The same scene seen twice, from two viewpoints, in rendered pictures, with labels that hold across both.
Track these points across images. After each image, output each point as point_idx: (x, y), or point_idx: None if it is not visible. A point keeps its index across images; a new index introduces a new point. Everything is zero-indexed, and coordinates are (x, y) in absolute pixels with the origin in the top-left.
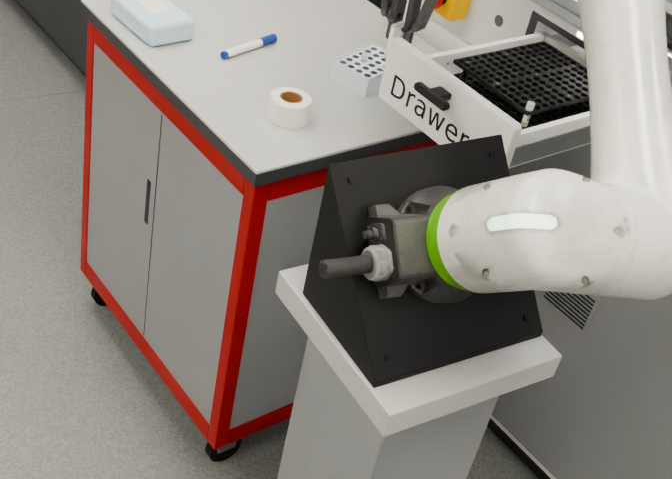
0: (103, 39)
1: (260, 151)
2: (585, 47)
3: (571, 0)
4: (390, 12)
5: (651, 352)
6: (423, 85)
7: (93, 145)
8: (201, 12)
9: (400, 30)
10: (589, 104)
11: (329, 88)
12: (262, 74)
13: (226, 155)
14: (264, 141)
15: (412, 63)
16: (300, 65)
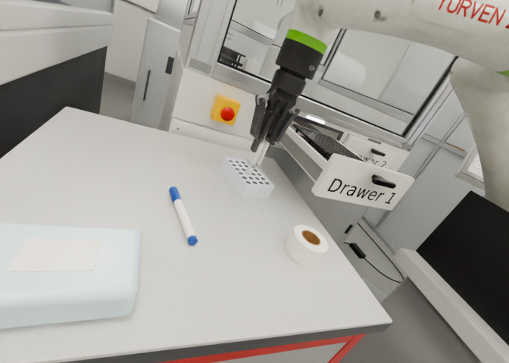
0: None
1: (360, 301)
2: (505, 132)
3: (306, 101)
4: (261, 134)
5: (326, 221)
6: (379, 179)
7: None
8: (67, 207)
9: (268, 144)
10: (508, 159)
11: (256, 206)
12: (229, 231)
13: (351, 333)
14: (342, 289)
15: (352, 167)
16: (219, 201)
